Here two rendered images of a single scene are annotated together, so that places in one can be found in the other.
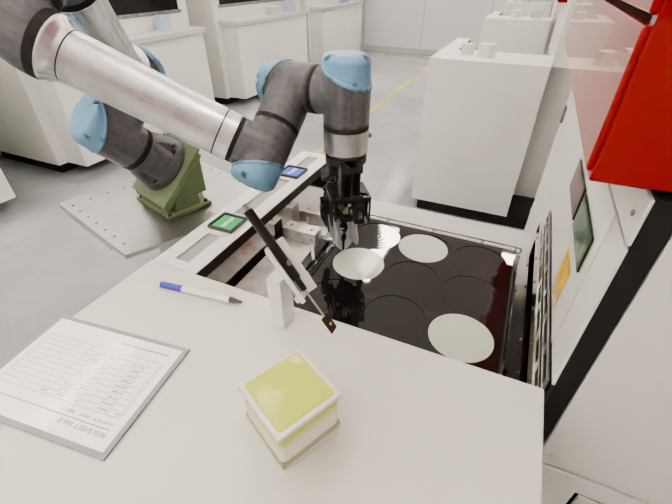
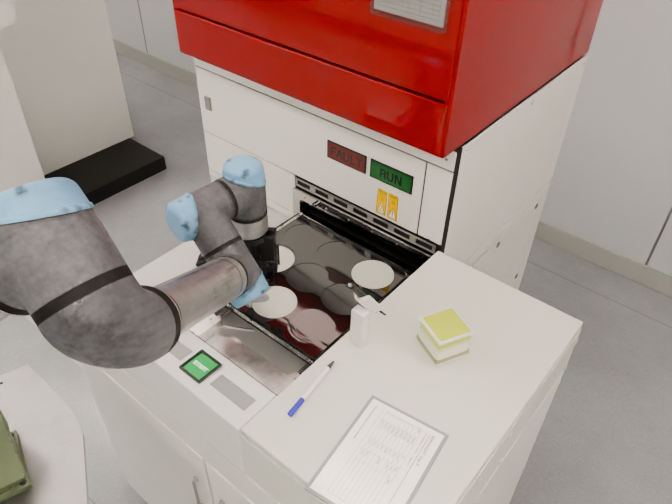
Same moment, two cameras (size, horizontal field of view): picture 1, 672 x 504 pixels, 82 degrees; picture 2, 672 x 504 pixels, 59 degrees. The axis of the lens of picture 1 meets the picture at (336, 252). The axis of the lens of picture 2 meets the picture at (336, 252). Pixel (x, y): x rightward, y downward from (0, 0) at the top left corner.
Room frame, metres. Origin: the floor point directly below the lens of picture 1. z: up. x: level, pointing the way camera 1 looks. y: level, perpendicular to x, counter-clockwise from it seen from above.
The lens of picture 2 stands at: (0.24, 0.84, 1.84)
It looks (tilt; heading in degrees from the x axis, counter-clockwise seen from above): 40 degrees down; 284
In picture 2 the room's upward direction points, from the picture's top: 2 degrees clockwise
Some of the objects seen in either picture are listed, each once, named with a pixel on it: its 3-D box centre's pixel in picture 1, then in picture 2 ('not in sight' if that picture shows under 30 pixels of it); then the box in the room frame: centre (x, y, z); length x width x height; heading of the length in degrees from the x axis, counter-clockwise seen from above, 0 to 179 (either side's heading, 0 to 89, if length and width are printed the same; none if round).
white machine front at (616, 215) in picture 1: (564, 199); (309, 164); (0.64, -0.43, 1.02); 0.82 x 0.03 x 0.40; 156
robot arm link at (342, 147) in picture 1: (347, 141); (248, 221); (0.64, -0.02, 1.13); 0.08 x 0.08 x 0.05
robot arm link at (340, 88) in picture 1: (344, 91); (244, 188); (0.64, -0.01, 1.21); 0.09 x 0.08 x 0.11; 60
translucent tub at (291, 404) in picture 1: (291, 408); (443, 336); (0.23, 0.05, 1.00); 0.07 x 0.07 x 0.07; 40
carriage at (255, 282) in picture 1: (285, 262); (229, 357); (0.65, 0.11, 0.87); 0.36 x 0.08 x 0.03; 156
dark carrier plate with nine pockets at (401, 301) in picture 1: (411, 279); (307, 277); (0.56, -0.14, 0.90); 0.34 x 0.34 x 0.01; 66
